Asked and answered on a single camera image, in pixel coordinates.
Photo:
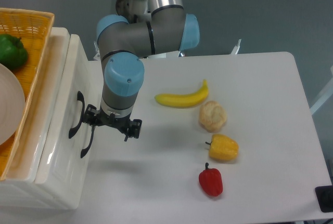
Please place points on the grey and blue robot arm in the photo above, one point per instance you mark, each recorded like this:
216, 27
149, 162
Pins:
162, 27

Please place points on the white drawer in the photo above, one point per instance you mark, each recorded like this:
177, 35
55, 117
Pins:
61, 173

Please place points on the black device at table edge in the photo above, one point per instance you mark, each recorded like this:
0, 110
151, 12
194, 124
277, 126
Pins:
324, 196

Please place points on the white plastic drawer cabinet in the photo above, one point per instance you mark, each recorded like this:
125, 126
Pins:
18, 189

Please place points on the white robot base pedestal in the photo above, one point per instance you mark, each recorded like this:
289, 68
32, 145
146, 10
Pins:
134, 11

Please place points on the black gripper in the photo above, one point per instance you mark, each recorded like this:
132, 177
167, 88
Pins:
119, 120

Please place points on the red bell pepper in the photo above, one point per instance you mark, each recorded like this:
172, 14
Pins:
210, 180

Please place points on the yellow banana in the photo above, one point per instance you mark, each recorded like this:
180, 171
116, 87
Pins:
185, 100

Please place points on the black lower drawer handle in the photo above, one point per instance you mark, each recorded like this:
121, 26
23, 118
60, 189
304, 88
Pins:
84, 151

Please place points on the white table frame bracket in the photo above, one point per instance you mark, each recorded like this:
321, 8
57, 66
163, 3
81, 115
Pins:
236, 48

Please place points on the white round plate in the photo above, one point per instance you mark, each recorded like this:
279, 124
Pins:
12, 103

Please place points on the beige bread roll on table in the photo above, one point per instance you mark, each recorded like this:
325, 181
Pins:
212, 116

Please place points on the yellow bell pepper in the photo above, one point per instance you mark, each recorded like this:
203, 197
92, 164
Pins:
222, 148

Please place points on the green bell pepper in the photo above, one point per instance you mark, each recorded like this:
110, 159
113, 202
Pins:
13, 53

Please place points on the orange woven basket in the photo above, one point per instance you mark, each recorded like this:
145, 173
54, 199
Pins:
34, 27

